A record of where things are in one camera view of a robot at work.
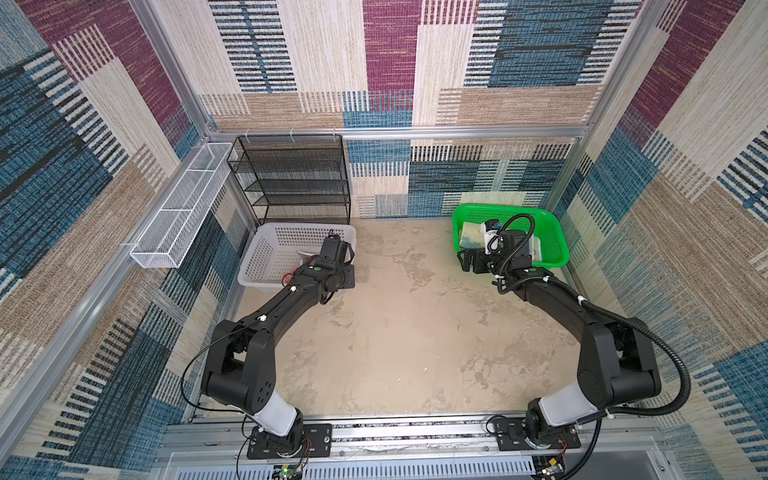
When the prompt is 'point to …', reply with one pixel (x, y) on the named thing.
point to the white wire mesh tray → (162, 243)
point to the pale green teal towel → (472, 235)
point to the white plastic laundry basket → (275, 249)
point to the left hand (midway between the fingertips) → (345, 270)
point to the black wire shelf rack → (294, 179)
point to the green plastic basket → (539, 221)
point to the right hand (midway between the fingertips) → (472, 255)
